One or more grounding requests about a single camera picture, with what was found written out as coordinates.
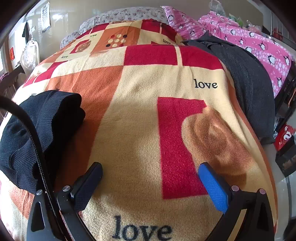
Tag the pink penguin print quilt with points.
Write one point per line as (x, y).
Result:
(261, 46)

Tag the dark grey garment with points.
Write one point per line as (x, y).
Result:
(249, 88)

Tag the red orange printed blanket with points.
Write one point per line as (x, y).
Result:
(138, 115)

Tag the black pants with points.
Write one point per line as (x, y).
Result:
(53, 113)

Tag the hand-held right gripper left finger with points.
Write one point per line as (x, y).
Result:
(85, 188)

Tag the wall poster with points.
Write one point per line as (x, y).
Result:
(45, 16)

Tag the red wall paper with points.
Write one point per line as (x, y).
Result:
(12, 53)

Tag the green plastic bag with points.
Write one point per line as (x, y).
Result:
(237, 20)

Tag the metal rack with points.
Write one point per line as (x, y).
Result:
(283, 27)

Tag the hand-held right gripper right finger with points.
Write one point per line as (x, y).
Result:
(214, 187)

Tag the maroon cloth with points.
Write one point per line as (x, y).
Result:
(4, 76)

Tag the dark cardboard box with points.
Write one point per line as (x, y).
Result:
(286, 163)

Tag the dark wooden chair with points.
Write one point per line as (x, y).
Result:
(13, 78)

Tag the red box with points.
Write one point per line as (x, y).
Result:
(285, 136)

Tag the clear plastic bag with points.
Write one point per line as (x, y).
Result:
(216, 7)

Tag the black hanging cloth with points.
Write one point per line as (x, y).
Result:
(26, 29)

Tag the grey floral pillow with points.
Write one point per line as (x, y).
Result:
(120, 15)

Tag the pink penguin print pillow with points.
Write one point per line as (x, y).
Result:
(182, 20)

